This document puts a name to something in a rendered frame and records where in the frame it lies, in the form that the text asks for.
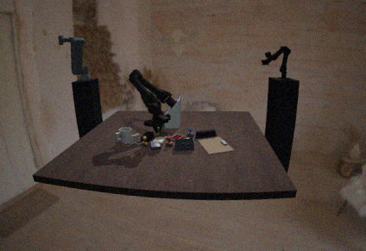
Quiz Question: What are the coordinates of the white mug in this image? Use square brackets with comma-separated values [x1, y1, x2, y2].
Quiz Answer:
[115, 128, 132, 144]

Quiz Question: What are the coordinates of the white taped paper card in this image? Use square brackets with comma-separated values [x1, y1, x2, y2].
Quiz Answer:
[152, 136, 167, 143]

